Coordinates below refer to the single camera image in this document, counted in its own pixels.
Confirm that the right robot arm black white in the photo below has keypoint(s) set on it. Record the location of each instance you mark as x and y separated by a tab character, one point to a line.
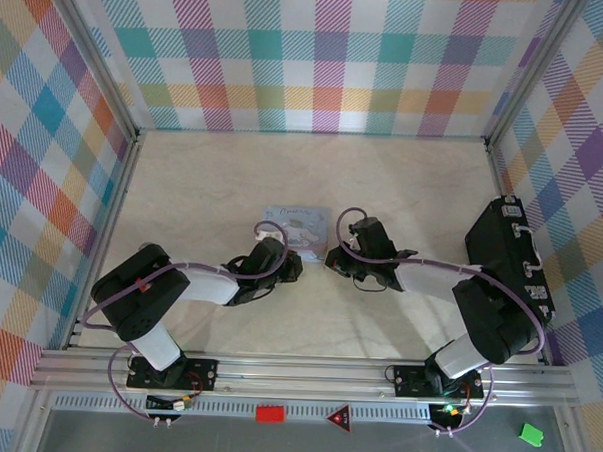
492	319

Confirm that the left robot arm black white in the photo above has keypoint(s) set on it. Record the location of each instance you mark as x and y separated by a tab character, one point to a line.
138	294

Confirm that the black hard carry case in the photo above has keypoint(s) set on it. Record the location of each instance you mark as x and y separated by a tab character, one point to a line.
510	255

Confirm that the red rectangular block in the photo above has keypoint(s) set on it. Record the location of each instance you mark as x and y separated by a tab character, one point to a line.
270	415

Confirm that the red triangle warning sign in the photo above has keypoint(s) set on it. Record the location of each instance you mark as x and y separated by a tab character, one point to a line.
338	418

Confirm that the green plastic block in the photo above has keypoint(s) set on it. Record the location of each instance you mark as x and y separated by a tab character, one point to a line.
531	434

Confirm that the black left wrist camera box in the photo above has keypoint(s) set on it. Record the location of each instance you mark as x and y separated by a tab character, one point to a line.
295	268

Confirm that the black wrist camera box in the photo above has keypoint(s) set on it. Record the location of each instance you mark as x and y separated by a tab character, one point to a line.
295	268
336	262

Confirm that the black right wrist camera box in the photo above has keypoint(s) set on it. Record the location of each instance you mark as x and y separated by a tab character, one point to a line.
336	262

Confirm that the aluminium front frame rail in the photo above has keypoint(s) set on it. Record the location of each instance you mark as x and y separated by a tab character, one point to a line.
300	378

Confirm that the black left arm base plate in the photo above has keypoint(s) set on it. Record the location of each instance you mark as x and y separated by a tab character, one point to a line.
200	374

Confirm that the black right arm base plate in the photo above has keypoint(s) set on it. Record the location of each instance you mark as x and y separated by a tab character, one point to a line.
410	381

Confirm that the aluminium left side rail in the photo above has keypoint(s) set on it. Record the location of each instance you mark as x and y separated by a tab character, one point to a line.
103	242

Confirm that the aluminium right frame post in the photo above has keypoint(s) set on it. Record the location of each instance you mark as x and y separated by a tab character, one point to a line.
533	71

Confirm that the aluminium frame post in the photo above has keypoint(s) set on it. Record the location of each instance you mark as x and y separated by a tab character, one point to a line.
96	57
533	71

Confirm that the aluminium left frame post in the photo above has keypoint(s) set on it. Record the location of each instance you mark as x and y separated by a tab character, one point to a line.
96	57

